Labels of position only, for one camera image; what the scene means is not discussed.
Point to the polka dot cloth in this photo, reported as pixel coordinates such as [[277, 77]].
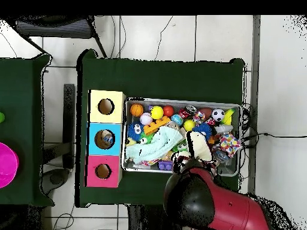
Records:
[[227, 143]]

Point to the pink round bowl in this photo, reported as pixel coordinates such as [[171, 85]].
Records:
[[7, 165]]

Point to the dark green table cloth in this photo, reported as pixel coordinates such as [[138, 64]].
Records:
[[21, 95], [156, 79]]

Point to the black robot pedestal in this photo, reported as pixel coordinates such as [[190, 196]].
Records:
[[146, 220]]

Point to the blue spiky toy big eyes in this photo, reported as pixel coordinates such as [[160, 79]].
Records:
[[132, 133]]

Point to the black flat panel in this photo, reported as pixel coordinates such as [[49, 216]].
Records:
[[69, 119]]

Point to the yellow smiley ball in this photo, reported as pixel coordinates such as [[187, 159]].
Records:
[[157, 112]]

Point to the shallow silver mesh bin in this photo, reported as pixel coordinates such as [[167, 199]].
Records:
[[182, 103]]

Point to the black chair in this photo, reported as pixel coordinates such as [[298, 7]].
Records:
[[52, 30]]

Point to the mint green waffle cloth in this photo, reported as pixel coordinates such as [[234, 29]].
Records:
[[158, 146]]

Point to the small green object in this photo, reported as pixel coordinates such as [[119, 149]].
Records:
[[1, 117]]

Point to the small orange basketball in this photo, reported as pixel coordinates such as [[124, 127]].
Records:
[[136, 110]]

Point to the wooden box with three holes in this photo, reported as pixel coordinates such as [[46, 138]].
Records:
[[112, 117]]

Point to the cream waffle cloth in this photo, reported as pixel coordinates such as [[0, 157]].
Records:
[[199, 146]]

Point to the blue spiky toy small eyes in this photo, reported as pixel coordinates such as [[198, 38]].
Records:
[[204, 127]]

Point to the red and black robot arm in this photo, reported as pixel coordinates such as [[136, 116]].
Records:
[[230, 210]]

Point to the grey crushed bottle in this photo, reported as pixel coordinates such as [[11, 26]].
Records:
[[223, 129]]

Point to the grey oval stand base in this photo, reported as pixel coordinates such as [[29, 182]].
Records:
[[56, 178]]

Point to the orange building block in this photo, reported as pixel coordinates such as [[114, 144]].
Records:
[[153, 127]]

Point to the small soccer ball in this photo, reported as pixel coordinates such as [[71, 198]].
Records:
[[218, 115]]

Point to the crushed clear plastic bottle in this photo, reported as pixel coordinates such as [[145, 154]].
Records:
[[108, 139]]

